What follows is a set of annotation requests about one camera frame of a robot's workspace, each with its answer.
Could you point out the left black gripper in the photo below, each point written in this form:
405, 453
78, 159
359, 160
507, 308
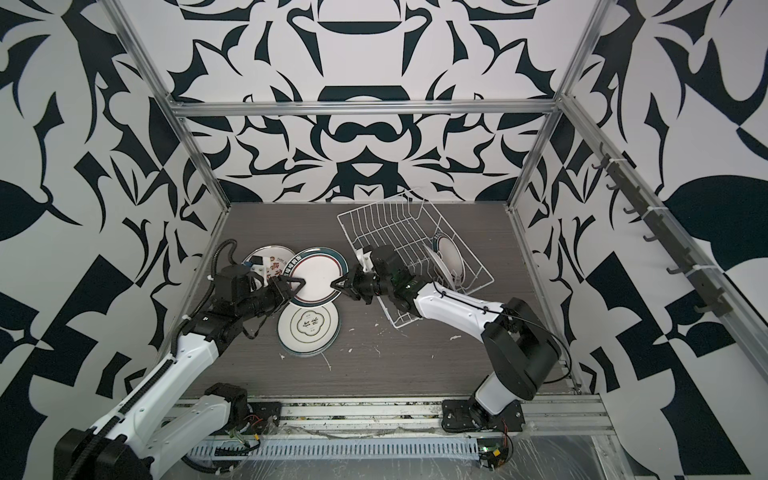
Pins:
282, 289

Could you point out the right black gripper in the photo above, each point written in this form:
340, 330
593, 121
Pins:
351, 285

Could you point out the row plate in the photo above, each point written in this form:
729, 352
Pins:
267, 262
447, 259

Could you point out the white wire dish rack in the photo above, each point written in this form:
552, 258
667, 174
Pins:
404, 221

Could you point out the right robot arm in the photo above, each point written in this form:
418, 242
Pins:
522, 352

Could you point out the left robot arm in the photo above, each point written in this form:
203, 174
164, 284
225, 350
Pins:
131, 441

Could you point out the small circuit board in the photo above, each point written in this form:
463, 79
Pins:
494, 452

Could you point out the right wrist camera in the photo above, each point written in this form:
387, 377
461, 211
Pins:
363, 256

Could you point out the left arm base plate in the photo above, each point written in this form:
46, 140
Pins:
260, 418

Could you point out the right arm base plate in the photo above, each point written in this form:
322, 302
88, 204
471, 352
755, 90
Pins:
466, 416

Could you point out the white slotted cable duct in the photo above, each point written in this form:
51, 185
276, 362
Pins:
342, 449

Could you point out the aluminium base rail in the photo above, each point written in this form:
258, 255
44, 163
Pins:
406, 417

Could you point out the wall hook rail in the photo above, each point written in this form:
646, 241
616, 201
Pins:
667, 231

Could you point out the aluminium frame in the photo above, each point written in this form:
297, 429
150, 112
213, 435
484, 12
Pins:
743, 323

